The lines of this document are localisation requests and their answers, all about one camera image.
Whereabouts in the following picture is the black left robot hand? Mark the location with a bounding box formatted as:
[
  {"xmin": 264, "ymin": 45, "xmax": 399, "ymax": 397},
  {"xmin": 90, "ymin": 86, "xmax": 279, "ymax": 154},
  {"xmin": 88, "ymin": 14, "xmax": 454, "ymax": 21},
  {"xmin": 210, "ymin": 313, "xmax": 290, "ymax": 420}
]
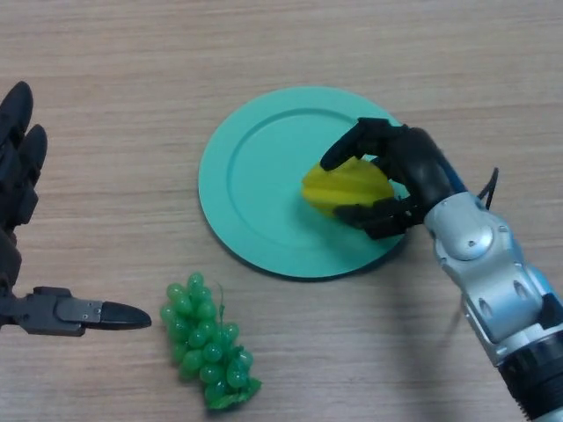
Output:
[{"xmin": 0, "ymin": 80, "xmax": 153, "ymax": 338}]

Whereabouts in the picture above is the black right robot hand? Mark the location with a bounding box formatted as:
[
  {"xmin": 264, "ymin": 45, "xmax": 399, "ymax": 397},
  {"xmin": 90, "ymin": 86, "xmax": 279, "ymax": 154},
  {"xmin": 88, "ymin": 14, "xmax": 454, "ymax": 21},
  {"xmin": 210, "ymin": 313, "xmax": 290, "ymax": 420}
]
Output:
[{"xmin": 319, "ymin": 117, "xmax": 470, "ymax": 241}]

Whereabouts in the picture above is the yellow starfruit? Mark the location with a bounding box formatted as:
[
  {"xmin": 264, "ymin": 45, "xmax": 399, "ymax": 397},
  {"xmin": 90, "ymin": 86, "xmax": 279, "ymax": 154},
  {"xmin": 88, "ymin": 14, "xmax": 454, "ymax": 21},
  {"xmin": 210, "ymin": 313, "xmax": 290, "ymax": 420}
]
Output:
[{"xmin": 301, "ymin": 157, "xmax": 395, "ymax": 220}]

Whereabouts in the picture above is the teal round plate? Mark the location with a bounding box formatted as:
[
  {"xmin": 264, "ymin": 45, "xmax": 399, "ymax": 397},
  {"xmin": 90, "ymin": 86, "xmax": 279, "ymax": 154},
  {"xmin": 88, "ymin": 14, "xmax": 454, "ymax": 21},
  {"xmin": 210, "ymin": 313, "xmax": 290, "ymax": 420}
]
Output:
[{"xmin": 197, "ymin": 85, "xmax": 414, "ymax": 281}]

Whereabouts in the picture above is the green grape bunch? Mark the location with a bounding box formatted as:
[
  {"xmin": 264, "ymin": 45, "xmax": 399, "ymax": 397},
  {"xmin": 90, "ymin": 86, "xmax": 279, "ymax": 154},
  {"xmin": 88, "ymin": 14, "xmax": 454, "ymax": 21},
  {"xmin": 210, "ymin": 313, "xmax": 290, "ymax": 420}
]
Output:
[{"xmin": 159, "ymin": 272, "xmax": 263, "ymax": 411}]

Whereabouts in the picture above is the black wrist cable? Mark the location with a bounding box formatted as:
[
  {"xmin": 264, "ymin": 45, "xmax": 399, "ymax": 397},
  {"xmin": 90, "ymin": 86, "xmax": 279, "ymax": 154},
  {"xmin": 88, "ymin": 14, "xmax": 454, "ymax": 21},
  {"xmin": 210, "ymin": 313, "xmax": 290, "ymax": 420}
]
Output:
[{"xmin": 477, "ymin": 166, "xmax": 500, "ymax": 207}]

